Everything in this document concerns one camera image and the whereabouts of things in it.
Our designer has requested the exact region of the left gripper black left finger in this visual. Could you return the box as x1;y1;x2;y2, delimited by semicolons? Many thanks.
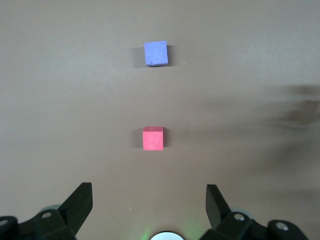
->
0;182;94;240

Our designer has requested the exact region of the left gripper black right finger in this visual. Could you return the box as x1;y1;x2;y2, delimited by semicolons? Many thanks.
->
199;184;307;240

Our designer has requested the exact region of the red foam block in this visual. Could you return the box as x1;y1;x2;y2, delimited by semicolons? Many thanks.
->
142;126;164;151

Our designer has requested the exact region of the purple foam block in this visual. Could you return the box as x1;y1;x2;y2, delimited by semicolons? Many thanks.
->
143;40;169;68

